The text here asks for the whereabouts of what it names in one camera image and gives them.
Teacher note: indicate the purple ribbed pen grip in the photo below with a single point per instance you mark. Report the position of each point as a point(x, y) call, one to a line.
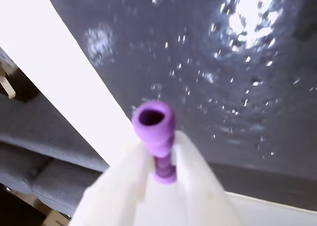
point(154, 127)

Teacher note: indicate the light wooden stick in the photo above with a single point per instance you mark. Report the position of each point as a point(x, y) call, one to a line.
point(7, 86)

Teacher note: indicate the brown cardboard box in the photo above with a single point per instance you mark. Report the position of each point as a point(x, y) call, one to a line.
point(47, 213)

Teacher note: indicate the grey upholstered sofa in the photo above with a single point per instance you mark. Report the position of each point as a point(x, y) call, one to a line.
point(37, 149)

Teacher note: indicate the black glossy mat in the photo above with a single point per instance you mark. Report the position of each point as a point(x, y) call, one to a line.
point(173, 37)

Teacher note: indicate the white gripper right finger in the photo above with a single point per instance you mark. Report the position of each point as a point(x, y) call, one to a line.
point(200, 191)

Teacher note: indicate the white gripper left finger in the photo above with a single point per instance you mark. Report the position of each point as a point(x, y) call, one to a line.
point(119, 186)

